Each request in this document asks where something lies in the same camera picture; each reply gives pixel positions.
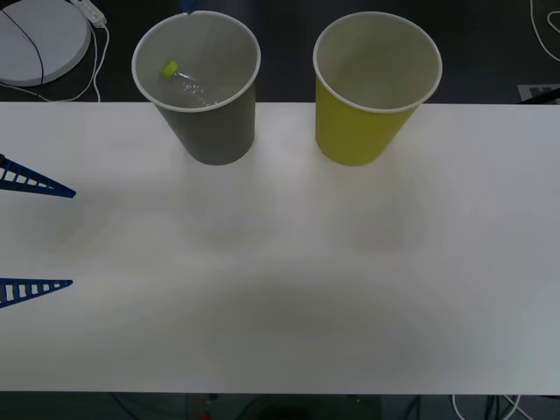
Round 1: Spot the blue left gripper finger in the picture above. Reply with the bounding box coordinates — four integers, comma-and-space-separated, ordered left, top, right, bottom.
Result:
0, 152, 77, 200
0, 278, 74, 310

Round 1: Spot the clear bottle with green cap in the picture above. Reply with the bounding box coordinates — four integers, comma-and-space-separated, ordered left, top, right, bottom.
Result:
160, 59, 221, 109

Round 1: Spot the white round disc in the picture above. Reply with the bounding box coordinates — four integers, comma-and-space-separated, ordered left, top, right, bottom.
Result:
0, 0, 94, 88

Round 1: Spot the grey plastic waste bin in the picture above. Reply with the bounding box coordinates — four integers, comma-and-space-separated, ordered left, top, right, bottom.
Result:
131, 11, 263, 167

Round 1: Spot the white power strip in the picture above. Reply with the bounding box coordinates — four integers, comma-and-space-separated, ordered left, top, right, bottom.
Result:
72, 0, 109, 29

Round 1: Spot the yellow-green plastic waste bin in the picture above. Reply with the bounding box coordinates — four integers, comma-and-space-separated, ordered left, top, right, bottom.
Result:
311, 11, 443, 168

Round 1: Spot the grey marker board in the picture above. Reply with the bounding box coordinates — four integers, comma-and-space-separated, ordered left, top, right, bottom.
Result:
518, 83, 560, 105

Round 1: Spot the thin black cable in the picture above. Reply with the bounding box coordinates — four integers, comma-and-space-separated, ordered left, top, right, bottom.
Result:
0, 8, 46, 87

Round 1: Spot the white power strip cable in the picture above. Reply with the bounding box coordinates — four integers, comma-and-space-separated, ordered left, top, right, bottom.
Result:
0, 24, 111, 104

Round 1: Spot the white cable under table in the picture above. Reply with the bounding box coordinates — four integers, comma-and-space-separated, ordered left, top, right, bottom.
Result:
451, 393, 525, 420

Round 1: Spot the white looped cable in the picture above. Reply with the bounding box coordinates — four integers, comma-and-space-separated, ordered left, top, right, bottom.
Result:
529, 0, 560, 58

